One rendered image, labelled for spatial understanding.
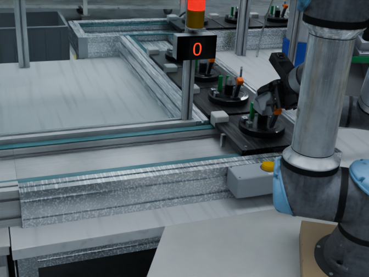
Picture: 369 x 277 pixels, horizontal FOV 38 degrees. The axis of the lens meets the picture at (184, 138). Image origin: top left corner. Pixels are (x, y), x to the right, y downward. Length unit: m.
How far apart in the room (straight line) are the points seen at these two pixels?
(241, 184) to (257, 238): 0.15
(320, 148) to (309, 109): 0.08
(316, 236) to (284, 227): 0.12
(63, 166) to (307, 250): 0.69
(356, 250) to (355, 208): 0.11
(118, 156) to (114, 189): 0.21
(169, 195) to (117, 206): 0.14
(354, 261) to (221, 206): 0.42
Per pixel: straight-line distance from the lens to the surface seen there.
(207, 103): 1.81
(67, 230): 1.35
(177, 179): 1.40
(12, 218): 1.37
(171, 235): 1.32
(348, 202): 1.11
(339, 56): 1.02
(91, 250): 1.36
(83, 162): 1.52
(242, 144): 1.54
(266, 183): 1.42
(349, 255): 1.19
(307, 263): 1.23
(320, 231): 1.33
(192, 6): 1.55
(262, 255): 1.29
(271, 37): 2.94
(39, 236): 1.34
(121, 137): 1.60
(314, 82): 1.03
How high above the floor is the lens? 1.63
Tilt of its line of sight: 25 degrees down
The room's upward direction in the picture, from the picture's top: 3 degrees clockwise
